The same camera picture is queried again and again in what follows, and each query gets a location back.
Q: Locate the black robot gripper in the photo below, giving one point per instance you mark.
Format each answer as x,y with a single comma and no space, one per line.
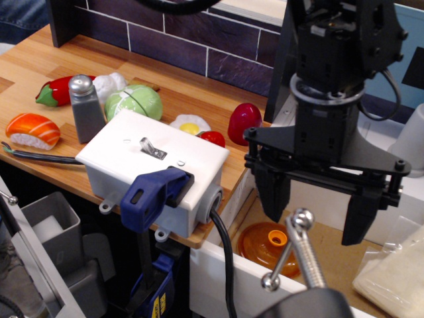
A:
325,148

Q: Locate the clear light switch toggle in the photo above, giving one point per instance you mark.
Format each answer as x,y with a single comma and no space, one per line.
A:
147,147

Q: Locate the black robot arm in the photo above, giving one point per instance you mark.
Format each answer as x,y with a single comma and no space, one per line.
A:
340,45

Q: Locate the white toy sink unit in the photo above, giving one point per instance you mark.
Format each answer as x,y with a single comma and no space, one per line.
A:
339,263

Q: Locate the orange pot lid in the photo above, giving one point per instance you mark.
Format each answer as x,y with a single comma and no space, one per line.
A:
263,243

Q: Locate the clear plastic bag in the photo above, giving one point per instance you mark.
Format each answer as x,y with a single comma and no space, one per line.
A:
392,278

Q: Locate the grey plastic cup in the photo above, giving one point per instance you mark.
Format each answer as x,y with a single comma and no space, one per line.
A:
409,144

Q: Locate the dark red toy fruit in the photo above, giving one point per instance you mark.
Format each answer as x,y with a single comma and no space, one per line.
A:
245,116

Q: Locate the toy red strawberry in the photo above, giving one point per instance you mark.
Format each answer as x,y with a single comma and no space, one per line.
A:
213,136

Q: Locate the toy fried egg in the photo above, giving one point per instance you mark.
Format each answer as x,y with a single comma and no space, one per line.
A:
191,124

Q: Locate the light blue box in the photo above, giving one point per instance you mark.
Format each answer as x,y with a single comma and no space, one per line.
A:
408,73

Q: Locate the blue bar clamp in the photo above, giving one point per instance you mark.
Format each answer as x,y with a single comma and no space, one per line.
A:
153,293

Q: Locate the toy green cabbage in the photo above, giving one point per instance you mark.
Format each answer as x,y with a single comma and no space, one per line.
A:
138,98

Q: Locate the toy white cauliflower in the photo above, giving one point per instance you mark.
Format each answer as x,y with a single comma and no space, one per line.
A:
105,85

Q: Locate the grey salt shaker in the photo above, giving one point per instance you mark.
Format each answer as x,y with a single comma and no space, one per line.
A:
88,115

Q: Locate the grey plastic bin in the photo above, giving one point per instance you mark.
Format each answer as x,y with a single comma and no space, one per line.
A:
58,228

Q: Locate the toy red chili pepper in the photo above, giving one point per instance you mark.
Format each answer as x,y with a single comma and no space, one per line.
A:
54,93

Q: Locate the toy salmon sushi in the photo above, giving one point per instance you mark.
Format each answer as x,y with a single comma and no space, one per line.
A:
30,129

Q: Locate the metal clamp screw handle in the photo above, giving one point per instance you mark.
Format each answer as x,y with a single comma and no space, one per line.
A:
298,224

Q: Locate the dark vertical post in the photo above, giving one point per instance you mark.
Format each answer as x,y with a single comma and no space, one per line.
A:
284,67

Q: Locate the white electrical switch box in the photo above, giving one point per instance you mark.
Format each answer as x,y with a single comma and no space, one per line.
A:
113,160

